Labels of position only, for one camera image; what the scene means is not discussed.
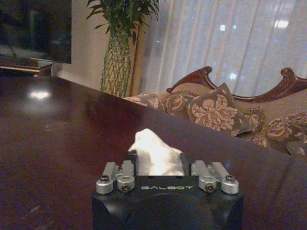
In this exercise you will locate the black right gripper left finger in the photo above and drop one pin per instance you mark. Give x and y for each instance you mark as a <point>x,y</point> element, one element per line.
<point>124,170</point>

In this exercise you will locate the white paper tissue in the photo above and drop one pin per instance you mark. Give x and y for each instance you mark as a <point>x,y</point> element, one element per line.
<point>156,153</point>

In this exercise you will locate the carved wooden floral sofa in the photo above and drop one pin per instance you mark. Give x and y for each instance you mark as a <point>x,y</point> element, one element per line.
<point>251,112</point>

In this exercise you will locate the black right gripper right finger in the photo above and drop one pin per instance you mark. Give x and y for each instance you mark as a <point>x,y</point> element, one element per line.
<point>208,173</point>

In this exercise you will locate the dark wooden television cabinet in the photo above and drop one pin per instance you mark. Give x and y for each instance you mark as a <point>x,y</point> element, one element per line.
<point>25,67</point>

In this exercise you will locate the black flat screen television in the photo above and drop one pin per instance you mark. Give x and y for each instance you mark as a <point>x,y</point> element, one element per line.
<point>35,30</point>

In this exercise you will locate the green leafy potted plant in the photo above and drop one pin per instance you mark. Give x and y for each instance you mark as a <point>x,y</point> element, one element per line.
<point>124,16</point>

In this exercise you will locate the sheer white window curtain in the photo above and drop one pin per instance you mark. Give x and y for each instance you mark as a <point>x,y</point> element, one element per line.
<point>227,45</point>

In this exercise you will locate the floral patterned throw pillow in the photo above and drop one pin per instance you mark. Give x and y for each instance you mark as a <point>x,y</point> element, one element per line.
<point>216,110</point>

